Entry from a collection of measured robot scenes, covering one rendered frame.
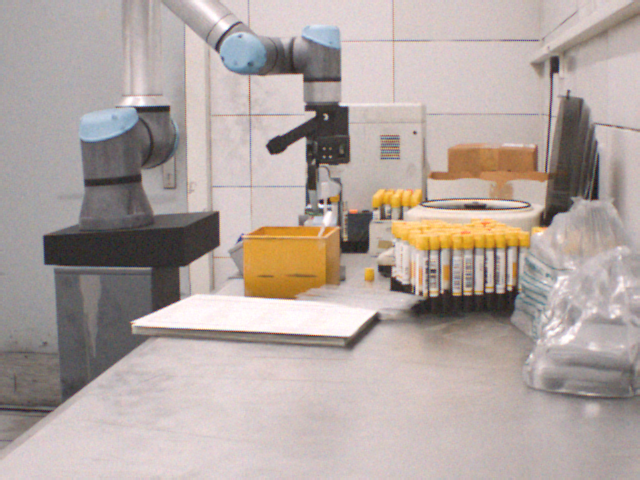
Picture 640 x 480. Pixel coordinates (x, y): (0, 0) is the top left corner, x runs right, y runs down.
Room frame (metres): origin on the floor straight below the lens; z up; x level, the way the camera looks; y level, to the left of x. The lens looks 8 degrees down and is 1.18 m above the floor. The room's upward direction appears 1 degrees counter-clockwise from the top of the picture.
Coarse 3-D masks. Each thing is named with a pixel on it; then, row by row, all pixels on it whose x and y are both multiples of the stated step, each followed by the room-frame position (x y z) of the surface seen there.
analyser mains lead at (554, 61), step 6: (552, 60) 2.84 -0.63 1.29; (558, 60) 2.84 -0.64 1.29; (552, 66) 2.84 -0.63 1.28; (558, 66) 2.84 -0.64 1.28; (552, 72) 2.85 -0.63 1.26; (558, 72) 2.84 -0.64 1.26; (552, 78) 2.86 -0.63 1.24; (552, 84) 2.86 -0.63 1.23; (552, 90) 2.86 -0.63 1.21; (546, 150) 2.86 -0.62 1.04; (546, 156) 2.86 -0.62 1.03; (546, 162) 2.86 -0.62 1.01; (546, 168) 2.86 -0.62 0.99; (426, 198) 2.60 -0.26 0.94
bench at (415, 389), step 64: (384, 320) 1.42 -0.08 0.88; (448, 320) 1.42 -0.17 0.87; (128, 384) 1.10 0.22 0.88; (192, 384) 1.10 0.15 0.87; (256, 384) 1.10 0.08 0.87; (320, 384) 1.10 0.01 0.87; (384, 384) 1.09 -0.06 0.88; (448, 384) 1.09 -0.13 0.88; (512, 384) 1.08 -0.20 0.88; (64, 448) 0.88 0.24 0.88; (128, 448) 0.88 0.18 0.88; (192, 448) 0.88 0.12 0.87; (256, 448) 0.88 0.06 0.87; (320, 448) 0.88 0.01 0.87; (384, 448) 0.88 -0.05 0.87; (448, 448) 0.88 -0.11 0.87; (512, 448) 0.87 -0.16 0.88; (576, 448) 0.87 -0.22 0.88
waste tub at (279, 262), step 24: (264, 240) 1.59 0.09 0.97; (288, 240) 1.58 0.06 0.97; (312, 240) 1.57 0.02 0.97; (336, 240) 1.67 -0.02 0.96; (264, 264) 1.59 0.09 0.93; (288, 264) 1.58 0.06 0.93; (312, 264) 1.57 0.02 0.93; (336, 264) 1.66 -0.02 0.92; (264, 288) 1.59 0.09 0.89; (288, 288) 1.58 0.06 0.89
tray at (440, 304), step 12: (408, 288) 1.54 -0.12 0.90; (420, 300) 1.47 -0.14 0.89; (432, 300) 1.47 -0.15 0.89; (444, 300) 1.47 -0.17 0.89; (456, 300) 1.48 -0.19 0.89; (468, 300) 1.48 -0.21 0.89; (480, 300) 1.48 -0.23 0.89; (492, 300) 1.48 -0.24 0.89; (504, 300) 1.49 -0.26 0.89; (420, 312) 1.47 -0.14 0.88; (432, 312) 1.47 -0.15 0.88; (444, 312) 1.47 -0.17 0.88; (456, 312) 1.47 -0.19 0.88; (468, 312) 1.48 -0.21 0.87
